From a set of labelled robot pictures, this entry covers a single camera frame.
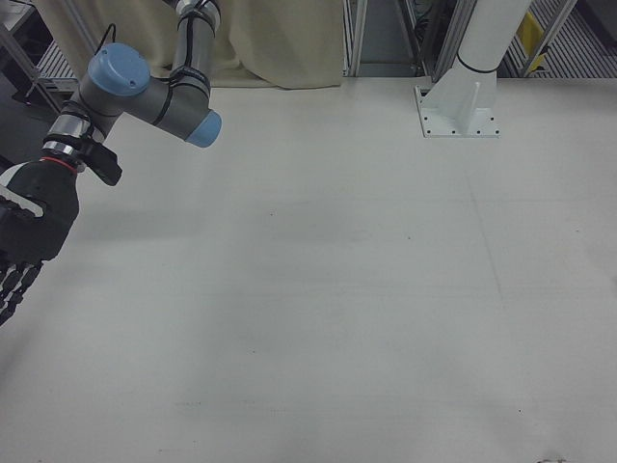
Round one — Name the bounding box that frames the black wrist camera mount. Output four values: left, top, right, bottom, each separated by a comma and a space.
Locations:
76, 137, 123, 186

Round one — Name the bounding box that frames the yellow black safety sign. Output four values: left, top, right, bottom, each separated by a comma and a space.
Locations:
514, 11, 552, 74

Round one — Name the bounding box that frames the grey metal shelf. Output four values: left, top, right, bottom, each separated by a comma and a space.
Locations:
0, 0, 83, 117

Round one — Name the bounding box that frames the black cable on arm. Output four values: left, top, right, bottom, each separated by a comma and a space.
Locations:
94, 23, 120, 55

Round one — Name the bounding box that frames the black dexterous robot hand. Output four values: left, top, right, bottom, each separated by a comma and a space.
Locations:
0, 156, 81, 327

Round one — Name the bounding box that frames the aluminium frame rack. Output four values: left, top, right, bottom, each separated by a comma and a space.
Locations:
341, 0, 464, 78

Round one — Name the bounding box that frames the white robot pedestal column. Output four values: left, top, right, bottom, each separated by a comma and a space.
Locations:
414, 0, 532, 140

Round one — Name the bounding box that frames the beige fabric curtain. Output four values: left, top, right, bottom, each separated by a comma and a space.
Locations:
34, 0, 345, 91

